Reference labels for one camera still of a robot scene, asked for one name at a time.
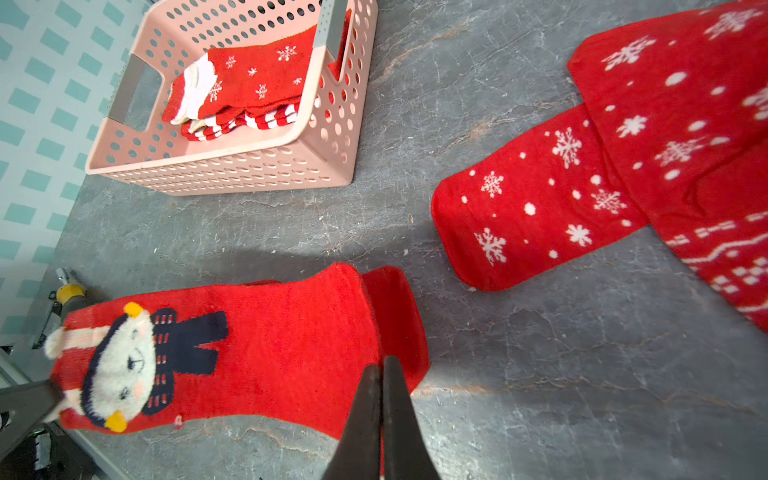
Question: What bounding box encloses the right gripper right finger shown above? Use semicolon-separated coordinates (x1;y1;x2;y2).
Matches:
382;356;440;480

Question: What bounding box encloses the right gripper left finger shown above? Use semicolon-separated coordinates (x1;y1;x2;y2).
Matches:
322;365;382;480

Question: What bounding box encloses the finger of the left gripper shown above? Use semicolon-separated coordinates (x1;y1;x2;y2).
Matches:
1;379;65;460

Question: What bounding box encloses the plain red snowman sock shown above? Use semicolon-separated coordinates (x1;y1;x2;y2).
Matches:
44;263;430;438

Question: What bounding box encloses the red nordic bear sock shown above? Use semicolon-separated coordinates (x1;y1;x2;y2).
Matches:
568;1;767;328
431;105;648;292

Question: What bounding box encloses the red white striped santa sock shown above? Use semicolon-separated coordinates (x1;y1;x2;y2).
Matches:
180;102;300;142

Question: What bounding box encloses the red snowflake santa sock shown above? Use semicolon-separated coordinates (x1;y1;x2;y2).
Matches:
162;26;317;125

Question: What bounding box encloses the pink perforated plastic basket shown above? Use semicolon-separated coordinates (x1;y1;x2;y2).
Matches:
85;1;379;196

